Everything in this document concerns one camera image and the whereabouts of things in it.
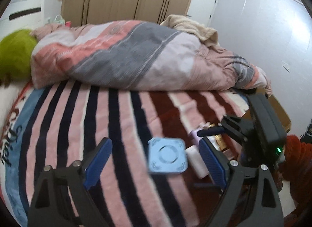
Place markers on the gold cosmetic tubes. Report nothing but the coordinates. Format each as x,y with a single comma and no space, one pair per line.
219,142

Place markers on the light blue square device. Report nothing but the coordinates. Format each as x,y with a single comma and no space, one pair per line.
167,156

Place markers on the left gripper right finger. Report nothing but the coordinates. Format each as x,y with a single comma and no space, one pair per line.
216,163

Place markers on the mint green small bag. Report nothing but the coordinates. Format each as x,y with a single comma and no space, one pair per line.
58,19

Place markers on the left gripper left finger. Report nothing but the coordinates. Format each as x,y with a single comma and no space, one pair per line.
93,165

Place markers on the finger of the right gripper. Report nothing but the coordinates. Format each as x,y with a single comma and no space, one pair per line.
214,130

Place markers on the white headboard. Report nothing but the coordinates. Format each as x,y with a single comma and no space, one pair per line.
22,14

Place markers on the green fluffy pillow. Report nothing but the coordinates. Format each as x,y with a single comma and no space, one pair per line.
16,51

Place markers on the purple small container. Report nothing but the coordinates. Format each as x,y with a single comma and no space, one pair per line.
196,135

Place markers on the brown cardboard box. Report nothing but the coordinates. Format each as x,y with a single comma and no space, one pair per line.
281,113

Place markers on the red clothed person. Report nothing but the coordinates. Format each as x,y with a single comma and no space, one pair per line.
297,170

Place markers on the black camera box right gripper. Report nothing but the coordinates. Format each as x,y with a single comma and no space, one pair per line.
268,127

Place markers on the white door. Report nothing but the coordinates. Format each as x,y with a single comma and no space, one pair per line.
201,11

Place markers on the white small bottle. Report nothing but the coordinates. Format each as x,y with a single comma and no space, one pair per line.
196,162

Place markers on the striped plush bed blanket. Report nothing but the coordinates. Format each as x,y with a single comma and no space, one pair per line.
123,149

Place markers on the pink grey striped duvet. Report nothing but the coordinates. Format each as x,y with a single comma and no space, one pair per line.
139,55

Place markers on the cream fleece blanket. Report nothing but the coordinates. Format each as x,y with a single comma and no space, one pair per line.
207,36

